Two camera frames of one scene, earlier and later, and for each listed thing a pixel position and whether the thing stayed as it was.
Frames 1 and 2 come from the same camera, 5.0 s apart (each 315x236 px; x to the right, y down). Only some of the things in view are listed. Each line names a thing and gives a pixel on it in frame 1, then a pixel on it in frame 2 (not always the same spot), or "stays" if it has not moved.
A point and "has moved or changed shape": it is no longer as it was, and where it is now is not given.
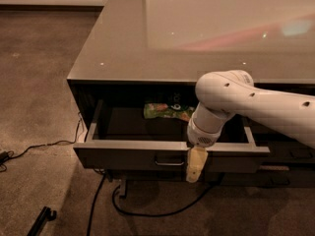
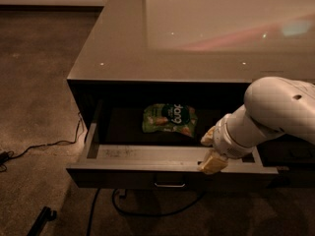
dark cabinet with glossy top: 146,49 stays
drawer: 122,140 has moved or changed shape
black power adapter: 4,156 stays
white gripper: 201,137 to 224,142
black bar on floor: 45,215 stays
